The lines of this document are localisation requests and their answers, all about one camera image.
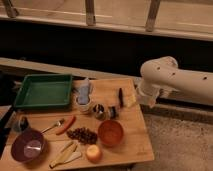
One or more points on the small dark jar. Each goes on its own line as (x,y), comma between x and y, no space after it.
(113,113)

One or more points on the dark small cup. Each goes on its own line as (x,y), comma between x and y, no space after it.
(21,124)

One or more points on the small glass jar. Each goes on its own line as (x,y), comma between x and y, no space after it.
(99,112)

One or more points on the red chili pepper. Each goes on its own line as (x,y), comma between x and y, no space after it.
(66,125)

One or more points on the purple bowl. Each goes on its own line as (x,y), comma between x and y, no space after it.
(27,146)

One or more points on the wooden board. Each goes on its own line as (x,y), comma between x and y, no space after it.
(134,148)

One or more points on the silver fork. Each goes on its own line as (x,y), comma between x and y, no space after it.
(57,124)

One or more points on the bunch of dark grapes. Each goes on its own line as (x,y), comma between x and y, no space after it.
(83,135)

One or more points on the green plastic tray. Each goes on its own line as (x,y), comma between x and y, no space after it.
(44,91)

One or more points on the orange bowl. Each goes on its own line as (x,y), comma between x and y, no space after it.
(110,133)

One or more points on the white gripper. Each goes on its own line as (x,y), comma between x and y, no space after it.
(146,94)

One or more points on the yellow apple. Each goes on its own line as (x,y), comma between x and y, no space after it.
(93,153)

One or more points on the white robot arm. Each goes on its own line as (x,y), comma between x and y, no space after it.
(163,74)

